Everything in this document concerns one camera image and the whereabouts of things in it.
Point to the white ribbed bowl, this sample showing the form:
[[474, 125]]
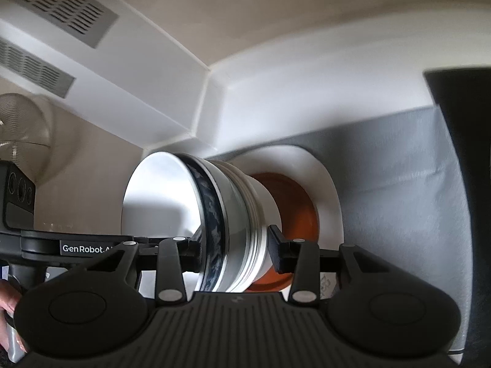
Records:
[[264, 207]]

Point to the white plate with grey print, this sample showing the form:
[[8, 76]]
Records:
[[326, 184]]

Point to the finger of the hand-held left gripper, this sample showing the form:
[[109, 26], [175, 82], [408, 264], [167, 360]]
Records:
[[147, 242]]

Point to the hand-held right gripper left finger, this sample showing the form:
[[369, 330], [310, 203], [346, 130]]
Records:
[[172, 264]]

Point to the white bowl with blue pattern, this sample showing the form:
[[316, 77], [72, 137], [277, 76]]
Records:
[[161, 199]]

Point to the black cooktop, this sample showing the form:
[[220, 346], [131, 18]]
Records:
[[472, 161]]

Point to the person's left hand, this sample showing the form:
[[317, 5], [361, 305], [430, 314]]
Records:
[[8, 299]]

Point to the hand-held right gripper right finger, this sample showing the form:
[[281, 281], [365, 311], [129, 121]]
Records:
[[274, 249]]

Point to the orange-brown plate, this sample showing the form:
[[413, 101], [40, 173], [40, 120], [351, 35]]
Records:
[[303, 214]]

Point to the small grey wall vent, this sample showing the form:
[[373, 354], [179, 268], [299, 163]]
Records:
[[34, 67]]

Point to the grey dish mat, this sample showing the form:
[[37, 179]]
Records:
[[383, 199]]

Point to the large grey wall vent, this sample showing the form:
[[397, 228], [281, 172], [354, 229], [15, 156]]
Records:
[[65, 4]]

